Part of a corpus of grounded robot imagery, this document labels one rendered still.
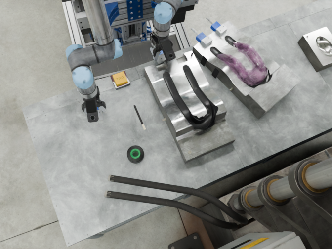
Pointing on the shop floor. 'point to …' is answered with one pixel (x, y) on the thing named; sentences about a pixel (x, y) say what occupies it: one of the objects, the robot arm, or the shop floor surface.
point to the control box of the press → (247, 241)
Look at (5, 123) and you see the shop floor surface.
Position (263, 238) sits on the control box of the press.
